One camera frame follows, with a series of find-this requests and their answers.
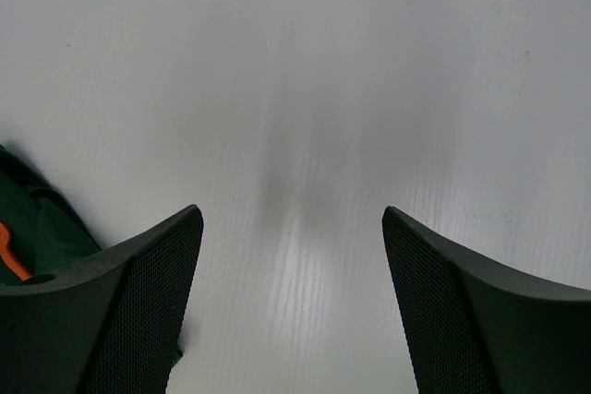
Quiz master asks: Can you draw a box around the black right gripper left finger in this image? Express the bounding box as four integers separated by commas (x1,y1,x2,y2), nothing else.
1,205,203,393

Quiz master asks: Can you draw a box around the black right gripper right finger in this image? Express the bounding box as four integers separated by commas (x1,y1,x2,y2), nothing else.
382,207,590,393

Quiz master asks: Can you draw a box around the orange plastic fork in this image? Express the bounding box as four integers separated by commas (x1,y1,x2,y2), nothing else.
0,222,32,281

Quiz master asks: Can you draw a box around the green cloth napkin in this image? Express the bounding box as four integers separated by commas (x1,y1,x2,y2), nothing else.
0,143,186,370

